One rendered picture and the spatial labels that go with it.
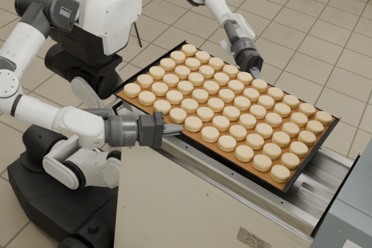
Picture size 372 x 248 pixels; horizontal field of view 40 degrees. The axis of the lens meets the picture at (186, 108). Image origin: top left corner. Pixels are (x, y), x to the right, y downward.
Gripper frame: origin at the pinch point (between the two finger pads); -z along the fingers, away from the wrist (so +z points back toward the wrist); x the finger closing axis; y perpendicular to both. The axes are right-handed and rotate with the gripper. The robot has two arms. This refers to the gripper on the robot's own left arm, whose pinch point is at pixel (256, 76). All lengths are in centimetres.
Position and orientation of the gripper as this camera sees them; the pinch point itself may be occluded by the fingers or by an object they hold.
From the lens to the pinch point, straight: 174.8
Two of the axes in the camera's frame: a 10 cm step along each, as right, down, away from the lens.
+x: 1.3, -7.6, -6.4
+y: 9.7, -0.2, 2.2
